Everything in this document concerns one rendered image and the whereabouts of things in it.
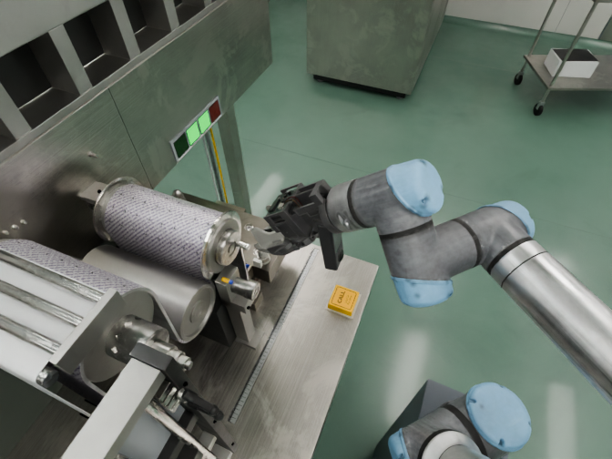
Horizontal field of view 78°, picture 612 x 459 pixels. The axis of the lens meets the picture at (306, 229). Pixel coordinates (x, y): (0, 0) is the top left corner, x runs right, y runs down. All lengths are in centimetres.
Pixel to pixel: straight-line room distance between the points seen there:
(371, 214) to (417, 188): 8
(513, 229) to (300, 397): 64
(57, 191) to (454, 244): 74
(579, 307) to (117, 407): 53
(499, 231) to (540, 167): 272
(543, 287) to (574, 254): 225
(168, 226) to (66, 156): 25
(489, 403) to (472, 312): 147
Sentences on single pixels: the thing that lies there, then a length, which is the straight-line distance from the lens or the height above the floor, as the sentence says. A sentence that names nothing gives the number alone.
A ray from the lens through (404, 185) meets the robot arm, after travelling 49.
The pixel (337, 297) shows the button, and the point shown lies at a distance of 108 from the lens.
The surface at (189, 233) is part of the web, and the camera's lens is 75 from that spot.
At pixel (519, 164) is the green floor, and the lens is 324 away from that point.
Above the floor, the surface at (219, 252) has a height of 127.
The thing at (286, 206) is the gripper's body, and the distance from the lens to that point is 60.
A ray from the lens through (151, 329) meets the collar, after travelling 60.
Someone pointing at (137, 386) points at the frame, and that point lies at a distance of 48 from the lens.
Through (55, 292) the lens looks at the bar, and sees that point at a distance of 59.
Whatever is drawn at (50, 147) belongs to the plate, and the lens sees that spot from 87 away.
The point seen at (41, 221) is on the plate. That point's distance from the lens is 90.
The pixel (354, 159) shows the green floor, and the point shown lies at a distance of 290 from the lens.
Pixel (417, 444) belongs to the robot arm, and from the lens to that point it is 77.
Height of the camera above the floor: 187
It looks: 51 degrees down
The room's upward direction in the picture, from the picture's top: straight up
